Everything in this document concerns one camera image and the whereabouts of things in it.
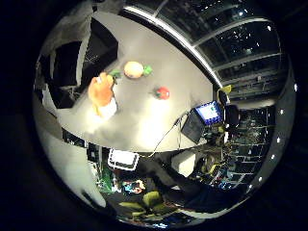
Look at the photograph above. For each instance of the brown and white plush toy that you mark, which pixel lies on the brown and white plush toy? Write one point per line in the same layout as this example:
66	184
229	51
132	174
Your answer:
101	91

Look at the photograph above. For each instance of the round orange plush green leaves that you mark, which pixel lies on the round orange plush green leaves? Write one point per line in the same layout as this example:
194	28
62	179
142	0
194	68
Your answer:
133	69

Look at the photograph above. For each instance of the green plastic item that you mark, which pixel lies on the green plastic item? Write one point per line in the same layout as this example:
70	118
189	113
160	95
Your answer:
106	181

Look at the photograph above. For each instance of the blue and orange small item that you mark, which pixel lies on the blue and orange small item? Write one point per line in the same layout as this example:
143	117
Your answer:
133	186

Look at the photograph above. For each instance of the laptop with blue screen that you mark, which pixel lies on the laptop with blue screen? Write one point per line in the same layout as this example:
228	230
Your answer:
208	112

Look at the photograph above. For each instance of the olive green office chair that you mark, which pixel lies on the olive green office chair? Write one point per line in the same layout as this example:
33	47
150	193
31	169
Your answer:
150	199

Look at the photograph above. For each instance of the yellow lamp shade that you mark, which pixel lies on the yellow lamp shade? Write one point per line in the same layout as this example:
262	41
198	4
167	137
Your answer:
227	89

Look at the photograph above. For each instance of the person in dark clothes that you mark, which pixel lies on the person in dark clothes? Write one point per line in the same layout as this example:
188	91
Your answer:
189	189

